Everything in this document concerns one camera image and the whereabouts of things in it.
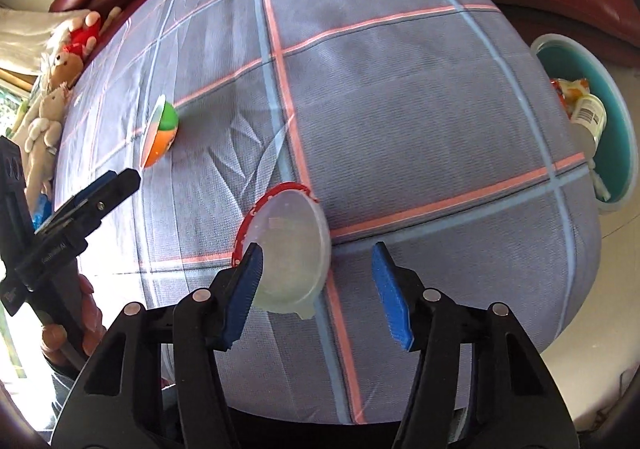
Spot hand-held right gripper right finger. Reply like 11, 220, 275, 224
371, 241, 581, 449

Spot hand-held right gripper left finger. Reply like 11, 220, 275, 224
50, 243, 265, 449

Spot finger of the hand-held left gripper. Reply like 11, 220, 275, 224
74, 168, 142, 213
32, 206, 104, 243

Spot white red bowl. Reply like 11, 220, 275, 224
233, 182, 332, 321

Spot white plastic bag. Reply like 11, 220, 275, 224
575, 134, 613, 202

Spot white green plastic bottle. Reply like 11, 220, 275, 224
570, 95, 607, 140

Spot orange red snack wrapper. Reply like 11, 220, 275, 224
550, 78, 591, 110

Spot person's left hand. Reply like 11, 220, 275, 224
41, 274, 108, 359

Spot blue plastic toy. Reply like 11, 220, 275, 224
31, 194, 53, 230

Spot colourful jelly cup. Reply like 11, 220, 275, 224
140, 94, 180, 169

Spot brown teddy bears pile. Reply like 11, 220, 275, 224
22, 119, 63, 200

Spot beige plush toy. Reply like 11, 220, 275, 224
37, 82, 71, 125

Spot brown teddy bear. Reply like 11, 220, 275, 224
47, 52, 83, 90

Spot plush toy in red clothes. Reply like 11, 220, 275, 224
62, 12, 108, 60

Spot white cloth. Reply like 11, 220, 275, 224
0, 4, 71, 77

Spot blue plaid tablecloth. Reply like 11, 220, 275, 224
52, 0, 603, 425

